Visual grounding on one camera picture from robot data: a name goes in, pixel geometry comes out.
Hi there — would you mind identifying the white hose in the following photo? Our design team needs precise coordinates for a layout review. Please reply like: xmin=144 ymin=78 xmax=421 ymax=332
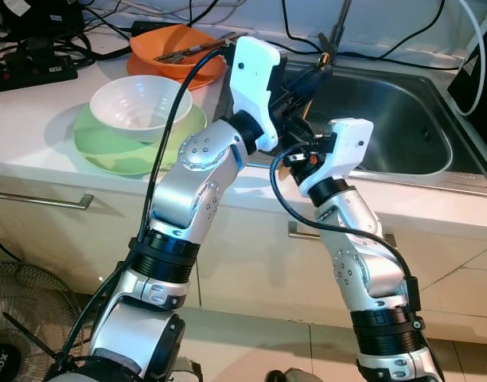
xmin=454 ymin=0 xmax=487 ymax=119

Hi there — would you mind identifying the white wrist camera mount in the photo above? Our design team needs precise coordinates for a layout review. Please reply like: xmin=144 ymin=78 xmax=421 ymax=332
xmin=228 ymin=36 xmax=288 ymax=152
xmin=298 ymin=118 xmax=374 ymax=198

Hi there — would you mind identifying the green plate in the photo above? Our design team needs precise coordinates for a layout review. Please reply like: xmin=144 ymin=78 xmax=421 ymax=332
xmin=73 ymin=102 xmax=207 ymax=176

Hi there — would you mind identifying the white bowl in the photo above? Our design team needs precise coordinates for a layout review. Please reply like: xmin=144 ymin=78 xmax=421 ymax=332
xmin=90 ymin=75 xmax=194 ymax=142

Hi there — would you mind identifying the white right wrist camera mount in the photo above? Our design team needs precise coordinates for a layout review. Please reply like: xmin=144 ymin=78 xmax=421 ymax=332
xmin=298 ymin=118 xmax=374 ymax=198

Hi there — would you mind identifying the grey floor fan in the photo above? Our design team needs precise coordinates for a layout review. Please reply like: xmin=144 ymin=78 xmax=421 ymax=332
xmin=0 ymin=263 xmax=85 ymax=382

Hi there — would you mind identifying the orange plate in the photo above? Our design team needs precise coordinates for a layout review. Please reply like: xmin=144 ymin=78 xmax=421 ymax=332
xmin=126 ymin=54 xmax=228 ymax=84

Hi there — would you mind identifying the grey right robot foot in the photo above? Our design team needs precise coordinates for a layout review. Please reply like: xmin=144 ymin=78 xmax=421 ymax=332
xmin=263 ymin=368 xmax=308 ymax=382

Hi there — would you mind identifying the black power strip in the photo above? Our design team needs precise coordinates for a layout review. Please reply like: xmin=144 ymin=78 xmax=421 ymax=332
xmin=0 ymin=56 xmax=79 ymax=95

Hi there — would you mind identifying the black appliance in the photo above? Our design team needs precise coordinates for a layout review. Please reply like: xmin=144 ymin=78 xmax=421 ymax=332
xmin=449 ymin=0 xmax=487 ymax=160

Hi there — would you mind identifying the stainless steel sink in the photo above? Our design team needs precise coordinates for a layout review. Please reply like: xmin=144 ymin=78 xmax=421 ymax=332
xmin=216 ymin=60 xmax=487 ymax=192

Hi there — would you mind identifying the grey robot foot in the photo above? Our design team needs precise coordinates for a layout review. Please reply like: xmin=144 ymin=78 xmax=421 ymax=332
xmin=263 ymin=368 xmax=308 ymax=382
xmin=172 ymin=358 xmax=205 ymax=382

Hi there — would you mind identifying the grey left robot foot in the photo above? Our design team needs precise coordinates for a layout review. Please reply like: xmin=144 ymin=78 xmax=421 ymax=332
xmin=172 ymin=358 xmax=205 ymax=382

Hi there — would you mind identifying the black electronic box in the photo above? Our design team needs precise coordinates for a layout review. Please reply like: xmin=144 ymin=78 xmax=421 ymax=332
xmin=0 ymin=0 xmax=85 ymax=41

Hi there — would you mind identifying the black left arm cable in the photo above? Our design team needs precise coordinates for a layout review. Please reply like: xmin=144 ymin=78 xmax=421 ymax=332
xmin=49 ymin=44 xmax=236 ymax=379

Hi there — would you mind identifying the dark metal faucet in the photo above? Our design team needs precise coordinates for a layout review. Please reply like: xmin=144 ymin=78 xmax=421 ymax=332
xmin=319 ymin=0 xmax=354 ymax=55

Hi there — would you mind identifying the silver drawer handle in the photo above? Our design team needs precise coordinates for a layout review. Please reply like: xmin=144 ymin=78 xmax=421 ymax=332
xmin=287 ymin=221 xmax=397 ymax=248
xmin=0 ymin=181 xmax=95 ymax=210

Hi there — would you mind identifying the orange bowl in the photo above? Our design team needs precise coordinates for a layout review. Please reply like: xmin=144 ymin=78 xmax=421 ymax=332
xmin=130 ymin=24 xmax=228 ymax=79

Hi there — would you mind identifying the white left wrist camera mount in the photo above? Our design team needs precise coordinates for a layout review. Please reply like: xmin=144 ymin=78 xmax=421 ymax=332
xmin=228 ymin=36 xmax=288 ymax=152

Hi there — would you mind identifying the brown handled metal utensil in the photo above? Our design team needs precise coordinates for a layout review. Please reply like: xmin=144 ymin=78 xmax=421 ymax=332
xmin=156 ymin=33 xmax=236 ymax=64

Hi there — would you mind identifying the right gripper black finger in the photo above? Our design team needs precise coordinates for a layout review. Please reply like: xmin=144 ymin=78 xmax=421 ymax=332
xmin=277 ymin=119 xmax=308 ymax=152

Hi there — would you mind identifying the white kitchen cabinet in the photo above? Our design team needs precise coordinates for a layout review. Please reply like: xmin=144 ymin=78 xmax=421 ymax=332
xmin=0 ymin=171 xmax=487 ymax=343

